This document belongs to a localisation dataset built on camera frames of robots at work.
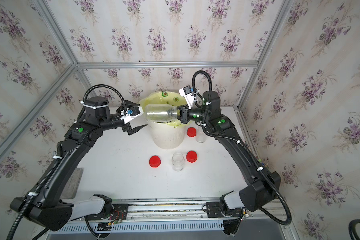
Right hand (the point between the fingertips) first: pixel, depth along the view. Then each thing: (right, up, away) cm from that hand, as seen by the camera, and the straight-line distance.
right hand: (171, 112), depth 63 cm
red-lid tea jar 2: (+18, -14, +37) cm, 43 cm away
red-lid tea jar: (+2, -29, +28) cm, 40 cm away
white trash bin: (-4, -12, +20) cm, 24 cm away
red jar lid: (-12, -29, +28) cm, 42 cm away
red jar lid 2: (+11, -26, +28) cm, 40 cm away
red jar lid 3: (+11, -11, +40) cm, 43 cm away
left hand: (-14, +1, +3) cm, 15 cm away
